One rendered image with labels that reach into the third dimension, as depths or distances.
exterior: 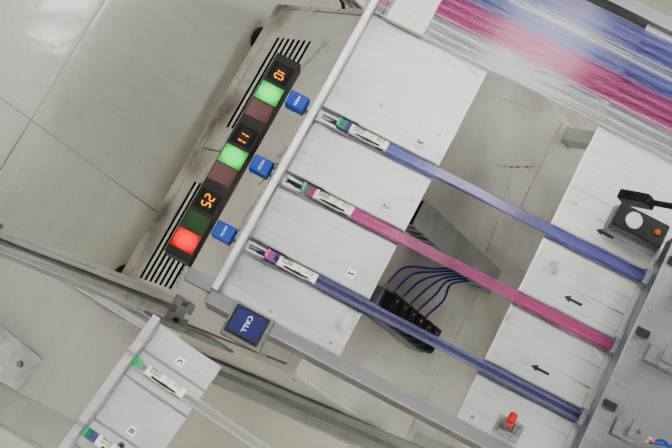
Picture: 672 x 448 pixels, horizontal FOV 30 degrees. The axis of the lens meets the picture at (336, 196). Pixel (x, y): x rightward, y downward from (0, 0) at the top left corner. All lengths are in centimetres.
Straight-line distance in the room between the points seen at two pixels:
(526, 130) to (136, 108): 76
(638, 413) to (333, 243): 48
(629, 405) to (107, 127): 120
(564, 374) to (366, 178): 39
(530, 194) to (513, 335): 65
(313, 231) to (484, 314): 65
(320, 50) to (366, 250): 74
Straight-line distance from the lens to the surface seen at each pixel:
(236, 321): 171
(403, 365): 222
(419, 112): 184
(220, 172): 181
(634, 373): 175
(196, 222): 180
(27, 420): 214
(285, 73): 186
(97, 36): 245
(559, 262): 181
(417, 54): 187
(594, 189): 185
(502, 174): 231
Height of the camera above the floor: 207
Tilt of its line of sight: 46 degrees down
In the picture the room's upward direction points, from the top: 103 degrees clockwise
